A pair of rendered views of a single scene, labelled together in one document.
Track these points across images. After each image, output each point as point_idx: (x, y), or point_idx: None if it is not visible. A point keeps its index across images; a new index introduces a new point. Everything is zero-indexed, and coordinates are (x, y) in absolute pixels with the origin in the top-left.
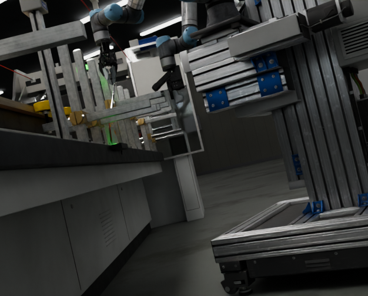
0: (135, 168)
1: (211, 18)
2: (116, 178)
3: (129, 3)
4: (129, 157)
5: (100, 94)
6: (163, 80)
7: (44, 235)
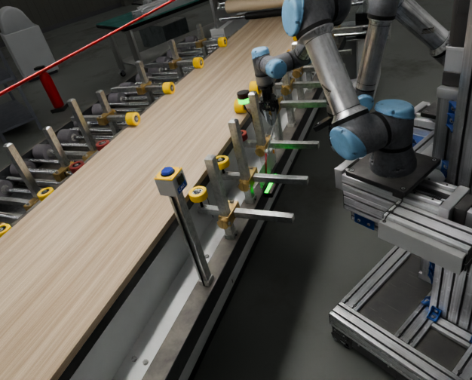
0: None
1: (375, 162)
2: (269, 197)
3: (297, 53)
4: (287, 157)
5: (260, 129)
6: (326, 125)
7: None
